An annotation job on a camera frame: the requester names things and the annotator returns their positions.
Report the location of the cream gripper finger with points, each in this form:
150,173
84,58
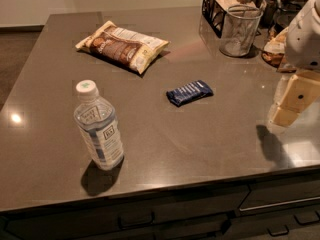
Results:
281,88
302,90

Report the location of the clear blue-label water bottle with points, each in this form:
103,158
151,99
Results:
98,125

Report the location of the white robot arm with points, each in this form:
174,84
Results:
302,50

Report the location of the snack plate behind arm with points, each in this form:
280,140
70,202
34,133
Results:
274,50

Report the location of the brown chip bag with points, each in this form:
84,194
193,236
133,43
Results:
133,50

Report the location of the jar of nuts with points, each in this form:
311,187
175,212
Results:
271,11

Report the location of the dark blue snack bar wrapper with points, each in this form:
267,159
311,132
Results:
189,92

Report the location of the wire mesh cup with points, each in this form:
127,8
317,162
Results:
239,30

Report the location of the black wire basket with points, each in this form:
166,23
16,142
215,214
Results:
214,11

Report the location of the silver drawer handle bar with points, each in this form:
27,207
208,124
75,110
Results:
264,206

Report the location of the far right drawer handle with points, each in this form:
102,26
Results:
307,218

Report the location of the drawer handle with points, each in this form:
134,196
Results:
135,219
278,230
307,218

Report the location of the lower right drawer handle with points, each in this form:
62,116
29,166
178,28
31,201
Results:
278,230

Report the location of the left drawer handle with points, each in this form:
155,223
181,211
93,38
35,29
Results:
135,219

